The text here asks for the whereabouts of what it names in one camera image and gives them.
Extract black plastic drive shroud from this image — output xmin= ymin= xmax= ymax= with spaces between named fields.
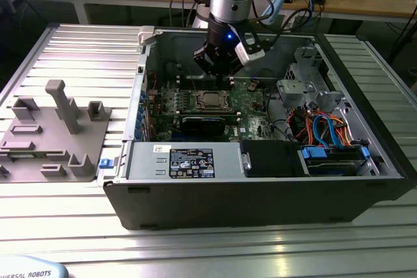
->
xmin=242 ymin=140 xmax=310 ymax=178

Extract metal socket cover frame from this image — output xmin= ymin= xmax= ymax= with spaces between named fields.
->
xmin=195 ymin=90 xmax=234 ymax=112

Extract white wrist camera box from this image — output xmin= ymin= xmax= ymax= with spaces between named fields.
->
xmin=233 ymin=32 xmax=266 ymax=66

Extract pale grey case latch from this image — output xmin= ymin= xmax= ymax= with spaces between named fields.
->
xmin=138 ymin=26 xmax=157 ymax=46

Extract grey plastic parts rack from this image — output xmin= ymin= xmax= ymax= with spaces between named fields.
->
xmin=0 ymin=79 xmax=113 ymax=183

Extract black RAM slot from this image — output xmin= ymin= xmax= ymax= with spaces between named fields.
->
xmin=175 ymin=79 xmax=235 ymax=83
xmin=175 ymin=82 xmax=235 ymax=87
xmin=175 ymin=85 xmax=235 ymax=89
xmin=175 ymin=76 xmax=235 ymax=81
xmin=175 ymin=111 xmax=241 ymax=115

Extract black grey PC case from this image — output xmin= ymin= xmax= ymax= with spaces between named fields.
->
xmin=102 ymin=25 xmax=417 ymax=230

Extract red SATA wire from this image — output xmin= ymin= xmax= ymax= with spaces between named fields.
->
xmin=285 ymin=109 xmax=313 ymax=139

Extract grey metal disk bay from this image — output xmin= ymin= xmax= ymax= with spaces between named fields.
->
xmin=276 ymin=46 xmax=348 ymax=113

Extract green RAM stick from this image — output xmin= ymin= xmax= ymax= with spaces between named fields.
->
xmin=0 ymin=150 xmax=66 ymax=161

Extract orange yellow power wires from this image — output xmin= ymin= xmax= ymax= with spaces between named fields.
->
xmin=328 ymin=113 xmax=358 ymax=147

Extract pale blue teach pendant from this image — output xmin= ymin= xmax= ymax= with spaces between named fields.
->
xmin=0 ymin=256 xmax=70 ymax=278

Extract CPU socket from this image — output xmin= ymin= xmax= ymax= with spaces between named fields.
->
xmin=194 ymin=89 xmax=235 ymax=113

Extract black printed rating label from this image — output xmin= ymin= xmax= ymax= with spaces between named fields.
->
xmin=169 ymin=148 xmax=215 ymax=180

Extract silver topped green CPU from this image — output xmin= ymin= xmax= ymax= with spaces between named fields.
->
xmin=201 ymin=92 xmax=223 ymax=107

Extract hard disk in blue carrier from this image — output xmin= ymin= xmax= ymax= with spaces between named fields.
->
xmin=298 ymin=146 xmax=372 ymax=178

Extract metal wire locking lever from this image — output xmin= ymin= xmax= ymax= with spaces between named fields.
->
xmin=195 ymin=88 xmax=234 ymax=94
xmin=196 ymin=107 xmax=235 ymax=113

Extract black graphics card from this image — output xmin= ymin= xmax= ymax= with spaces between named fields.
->
xmin=180 ymin=115 xmax=226 ymax=136

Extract black camera cable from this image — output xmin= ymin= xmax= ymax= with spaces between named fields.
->
xmin=252 ymin=7 xmax=315 ymax=53

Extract blue SATA wire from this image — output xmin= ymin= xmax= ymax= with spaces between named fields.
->
xmin=311 ymin=111 xmax=338 ymax=149

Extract green motherboard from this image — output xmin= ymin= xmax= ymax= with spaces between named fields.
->
xmin=146 ymin=76 xmax=278 ymax=144

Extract grey power supply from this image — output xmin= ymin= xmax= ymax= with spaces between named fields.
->
xmin=126 ymin=142 xmax=244 ymax=181

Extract blue cable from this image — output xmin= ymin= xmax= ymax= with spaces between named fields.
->
xmin=304 ymin=0 xmax=316 ymax=27

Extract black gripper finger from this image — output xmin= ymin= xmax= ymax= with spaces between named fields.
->
xmin=194 ymin=46 xmax=225 ymax=89
xmin=223 ymin=53 xmax=245 ymax=89

